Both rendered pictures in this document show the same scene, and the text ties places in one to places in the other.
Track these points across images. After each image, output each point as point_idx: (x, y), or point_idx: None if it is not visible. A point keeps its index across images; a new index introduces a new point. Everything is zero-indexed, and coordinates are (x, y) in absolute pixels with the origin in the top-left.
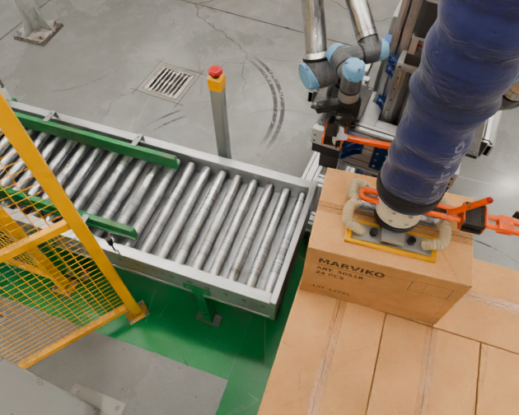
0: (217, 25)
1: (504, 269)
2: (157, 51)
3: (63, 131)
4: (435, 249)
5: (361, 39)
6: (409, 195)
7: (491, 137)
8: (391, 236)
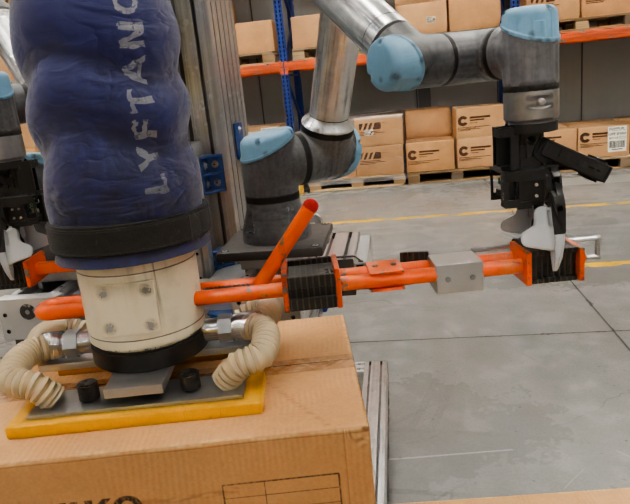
0: None
1: (512, 500)
2: None
3: None
4: (247, 372)
5: (24, 82)
6: (92, 192)
7: (360, 257)
8: (132, 380)
